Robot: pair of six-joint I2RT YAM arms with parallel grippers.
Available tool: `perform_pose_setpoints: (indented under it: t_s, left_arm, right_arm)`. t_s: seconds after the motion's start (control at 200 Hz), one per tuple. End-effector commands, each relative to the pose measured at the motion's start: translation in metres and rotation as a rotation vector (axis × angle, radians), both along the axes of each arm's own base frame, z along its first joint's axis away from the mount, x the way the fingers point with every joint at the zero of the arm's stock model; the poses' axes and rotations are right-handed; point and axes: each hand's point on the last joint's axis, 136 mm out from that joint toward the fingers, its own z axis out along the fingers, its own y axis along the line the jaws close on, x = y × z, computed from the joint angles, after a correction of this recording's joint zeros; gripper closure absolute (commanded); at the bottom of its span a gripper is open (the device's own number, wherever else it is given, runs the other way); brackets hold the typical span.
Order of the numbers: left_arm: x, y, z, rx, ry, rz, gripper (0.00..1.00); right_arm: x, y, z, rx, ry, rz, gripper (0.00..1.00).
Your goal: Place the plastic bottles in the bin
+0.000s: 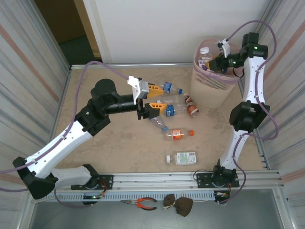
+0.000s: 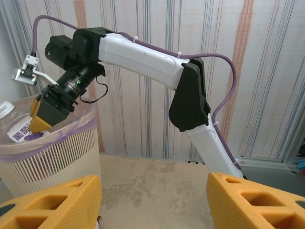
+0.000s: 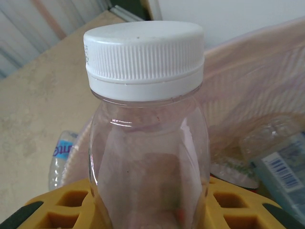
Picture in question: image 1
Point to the square bottle purple label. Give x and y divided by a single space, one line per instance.
205 58

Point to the clear bottle light blue label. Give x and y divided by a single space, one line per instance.
158 122

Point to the small clear bottle blue label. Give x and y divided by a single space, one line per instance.
172 88

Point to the large clear bottle no label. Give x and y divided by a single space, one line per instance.
176 100

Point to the clear bottle orange label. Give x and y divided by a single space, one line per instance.
175 134

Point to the brown chocolate drink bottle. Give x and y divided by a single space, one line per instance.
190 106

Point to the bottle green label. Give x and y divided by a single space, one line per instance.
186 157

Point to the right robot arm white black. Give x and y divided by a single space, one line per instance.
250 117

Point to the beige plastic waste bin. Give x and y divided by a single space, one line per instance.
205 95

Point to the corrugated metal side panel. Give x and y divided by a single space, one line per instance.
23 71
293 95

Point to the brown cloth pouch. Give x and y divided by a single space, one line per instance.
184 206

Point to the black electronics board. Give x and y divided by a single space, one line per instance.
222 194
91 197

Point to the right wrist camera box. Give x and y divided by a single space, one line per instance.
225 47

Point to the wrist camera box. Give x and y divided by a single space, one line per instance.
225 47
143 90

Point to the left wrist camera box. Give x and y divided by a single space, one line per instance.
143 90

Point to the aluminium table end rail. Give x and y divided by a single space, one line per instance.
143 65

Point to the aluminium table side rail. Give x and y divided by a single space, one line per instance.
261 149
69 75

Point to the white and tan door frame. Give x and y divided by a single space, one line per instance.
99 35

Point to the aluminium mounting rail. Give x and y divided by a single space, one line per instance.
155 180

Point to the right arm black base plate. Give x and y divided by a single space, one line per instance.
202 179

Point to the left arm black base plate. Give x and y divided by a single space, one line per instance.
107 180

